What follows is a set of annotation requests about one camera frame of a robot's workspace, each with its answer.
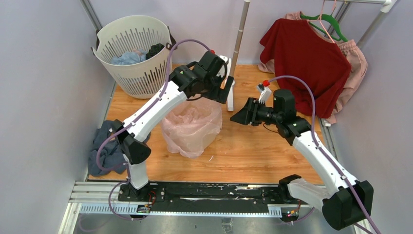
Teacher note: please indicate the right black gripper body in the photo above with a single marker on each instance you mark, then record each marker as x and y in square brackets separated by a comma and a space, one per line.
[262, 113]

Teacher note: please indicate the pink plastic trash bag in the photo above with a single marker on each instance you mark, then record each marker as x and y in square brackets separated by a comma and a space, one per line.
[192, 126]

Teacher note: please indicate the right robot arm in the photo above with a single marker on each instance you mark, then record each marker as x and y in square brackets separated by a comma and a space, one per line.
[322, 161]

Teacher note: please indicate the corner aluminium profile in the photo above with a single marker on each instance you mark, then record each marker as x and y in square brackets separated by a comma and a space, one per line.
[88, 7]

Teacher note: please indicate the pink clothes hanger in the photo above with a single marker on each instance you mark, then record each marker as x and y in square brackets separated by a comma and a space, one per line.
[324, 17]

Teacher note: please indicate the white slotted laundry basket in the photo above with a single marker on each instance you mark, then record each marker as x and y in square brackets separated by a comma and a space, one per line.
[140, 32]

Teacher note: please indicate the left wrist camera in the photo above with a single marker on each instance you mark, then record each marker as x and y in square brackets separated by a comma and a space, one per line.
[224, 64]

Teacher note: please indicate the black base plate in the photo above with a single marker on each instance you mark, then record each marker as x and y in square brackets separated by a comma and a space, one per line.
[210, 198]

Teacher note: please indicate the red t-shirt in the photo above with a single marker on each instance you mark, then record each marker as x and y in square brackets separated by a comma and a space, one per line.
[292, 47]

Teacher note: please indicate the green clothes hanger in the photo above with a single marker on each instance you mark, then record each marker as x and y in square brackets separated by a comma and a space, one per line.
[340, 36]

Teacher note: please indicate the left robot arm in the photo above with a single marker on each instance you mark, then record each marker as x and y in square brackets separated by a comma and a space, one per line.
[177, 89]

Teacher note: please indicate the blue plastic bag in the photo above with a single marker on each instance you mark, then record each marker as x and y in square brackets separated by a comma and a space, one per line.
[129, 58]

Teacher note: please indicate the grey-blue cloth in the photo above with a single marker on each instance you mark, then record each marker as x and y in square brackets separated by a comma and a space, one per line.
[115, 149]

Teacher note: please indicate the pink garment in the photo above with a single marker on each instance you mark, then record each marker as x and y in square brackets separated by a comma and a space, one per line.
[358, 64]

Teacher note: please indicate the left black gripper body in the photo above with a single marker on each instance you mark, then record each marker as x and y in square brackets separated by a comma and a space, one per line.
[212, 90]

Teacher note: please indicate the black plastic bag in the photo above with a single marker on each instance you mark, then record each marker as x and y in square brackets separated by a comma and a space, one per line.
[154, 50]

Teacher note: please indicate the right rack pole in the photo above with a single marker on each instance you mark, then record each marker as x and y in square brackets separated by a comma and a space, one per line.
[359, 19]

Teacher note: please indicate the clothes rack pole with foot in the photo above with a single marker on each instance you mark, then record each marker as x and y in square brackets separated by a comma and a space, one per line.
[230, 98]

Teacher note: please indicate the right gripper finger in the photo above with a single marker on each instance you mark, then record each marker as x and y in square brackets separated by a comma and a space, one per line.
[244, 120]
[248, 108]

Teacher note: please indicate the aluminium frame rail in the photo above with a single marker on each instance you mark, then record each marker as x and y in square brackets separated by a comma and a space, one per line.
[93, 208]

